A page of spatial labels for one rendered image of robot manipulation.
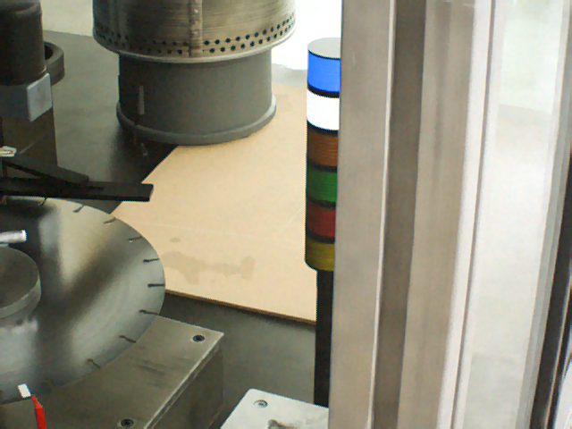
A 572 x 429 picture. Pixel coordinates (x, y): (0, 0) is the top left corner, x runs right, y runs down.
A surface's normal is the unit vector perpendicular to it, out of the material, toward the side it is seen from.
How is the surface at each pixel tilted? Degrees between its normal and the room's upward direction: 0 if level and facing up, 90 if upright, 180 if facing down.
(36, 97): 90
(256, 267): 0
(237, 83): 89
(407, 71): 90
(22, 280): 5
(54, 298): 0
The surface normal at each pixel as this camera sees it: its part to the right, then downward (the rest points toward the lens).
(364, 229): -0.39, 0.44
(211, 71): 0.29, 0.45
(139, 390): 0.00, -0.88
